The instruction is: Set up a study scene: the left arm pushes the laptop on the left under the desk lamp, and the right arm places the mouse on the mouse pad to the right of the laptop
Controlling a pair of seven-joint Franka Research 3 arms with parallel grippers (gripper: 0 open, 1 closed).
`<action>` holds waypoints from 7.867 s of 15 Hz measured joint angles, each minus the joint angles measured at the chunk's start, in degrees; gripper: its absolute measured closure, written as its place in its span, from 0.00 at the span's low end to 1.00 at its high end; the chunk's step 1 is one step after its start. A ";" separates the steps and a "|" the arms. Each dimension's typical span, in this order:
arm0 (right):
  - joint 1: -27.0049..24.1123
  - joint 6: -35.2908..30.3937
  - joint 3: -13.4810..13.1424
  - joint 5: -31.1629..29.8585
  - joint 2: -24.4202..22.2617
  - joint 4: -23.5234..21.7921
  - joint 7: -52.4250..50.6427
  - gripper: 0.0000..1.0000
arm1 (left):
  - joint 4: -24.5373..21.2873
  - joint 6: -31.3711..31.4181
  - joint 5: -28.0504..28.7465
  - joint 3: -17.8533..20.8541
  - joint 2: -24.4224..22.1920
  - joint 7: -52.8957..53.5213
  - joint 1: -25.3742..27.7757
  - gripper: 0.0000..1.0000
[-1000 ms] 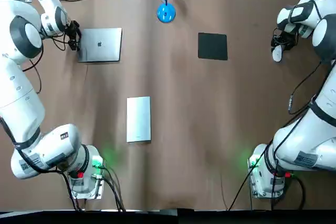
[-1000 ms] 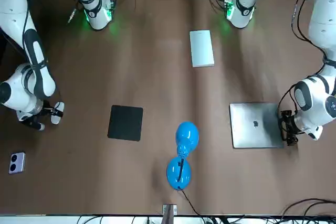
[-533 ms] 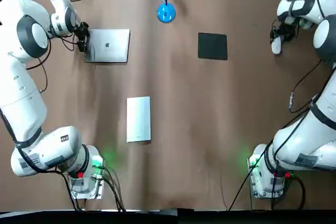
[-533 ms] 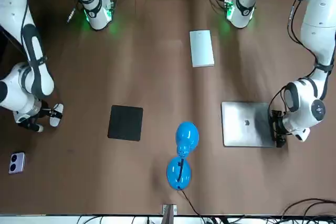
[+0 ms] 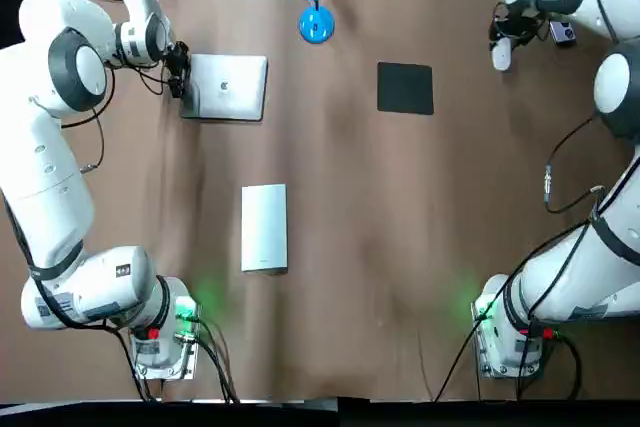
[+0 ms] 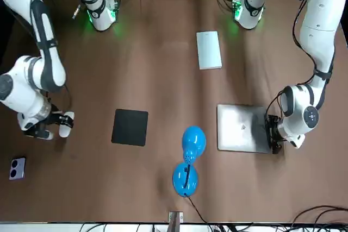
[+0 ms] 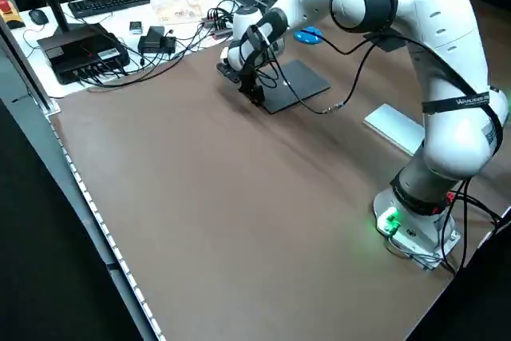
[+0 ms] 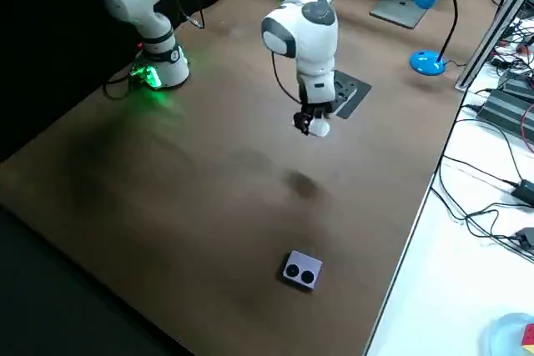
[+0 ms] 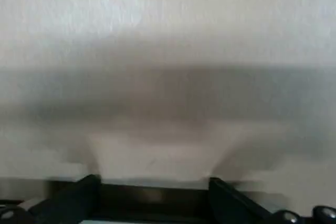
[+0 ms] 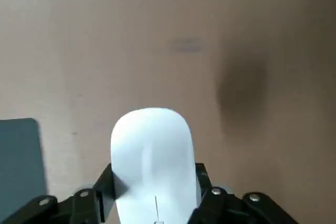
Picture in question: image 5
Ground grey laptop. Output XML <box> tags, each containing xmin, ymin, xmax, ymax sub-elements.
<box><xmin>179</xmin><ymin>53</ymin><xmax>269</xmax><ymax>122</ymax></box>

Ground white computer mouse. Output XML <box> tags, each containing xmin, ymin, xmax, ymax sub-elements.
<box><xmin>492</xmin><ymin>39</ymin><xmax>514</xmax><ymax>72</ymax></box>

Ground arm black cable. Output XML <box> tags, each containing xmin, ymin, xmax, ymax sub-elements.
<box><xmin>543</xmin><ymin>114</ymin><xmax>609</xmax><ymax>214</ymax></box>
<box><xmin>59</xmin><ymin>62</ymin><xmax>117</xmax><ymax>174</ymax></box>

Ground small box with two lenses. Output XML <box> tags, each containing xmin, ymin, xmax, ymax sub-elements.
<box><xmin>549</xmin><ymin>20</ymin><xmax>578</xmax><ymax>47</ymax></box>

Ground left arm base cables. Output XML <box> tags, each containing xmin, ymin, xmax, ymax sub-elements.
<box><xmin>117</xmin><ymin>314</ymin><xmax>242</xmax><ymax>404</ymax></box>

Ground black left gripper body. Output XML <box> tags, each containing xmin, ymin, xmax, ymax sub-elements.
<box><xmin>166</xmin><ymin>52</ymin><xmax>190</xmax><ymax>83</ymax></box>

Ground flat silver box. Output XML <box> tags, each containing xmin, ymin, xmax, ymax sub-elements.
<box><xmin>241</xmin><ymin>183</ymin><xmax>290</xmax><ymax>277</ymax></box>

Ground black mouse pad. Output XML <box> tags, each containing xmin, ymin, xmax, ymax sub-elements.
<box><xmin>376</xmin><ymin>61</ymin><xmax>435</xmax><ymax>116</ymax></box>

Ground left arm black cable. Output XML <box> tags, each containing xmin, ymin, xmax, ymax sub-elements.
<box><xmin>59</xmin><ymin>62</ymin><xmax>117</xmax><ymax>174</ymax></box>

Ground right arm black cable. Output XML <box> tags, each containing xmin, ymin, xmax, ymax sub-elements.
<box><xmin>543</xmin><ymin>114</ymin><xmax>609</xmax><ymax>214</ymax></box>

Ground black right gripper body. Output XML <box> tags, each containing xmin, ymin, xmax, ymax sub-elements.
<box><xmin>497</xmin><ymin>0</ymin><xmax>545</xmax><ymax>43</ymax></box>

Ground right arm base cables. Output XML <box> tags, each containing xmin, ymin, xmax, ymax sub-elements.
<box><xmin>433</xmin><ymin>296</ymin><xmax>585</xmax><ymax>403</ymax></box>

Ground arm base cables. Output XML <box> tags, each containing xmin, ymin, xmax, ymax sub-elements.
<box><xmin>117</xmin><ymin>314</ymin><xmax>242</xmax><ymax>404</ymax></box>
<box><xmin>433</xmin><ymin>296</ymin><xmax>585</xmax><ymax>403</ymax></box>

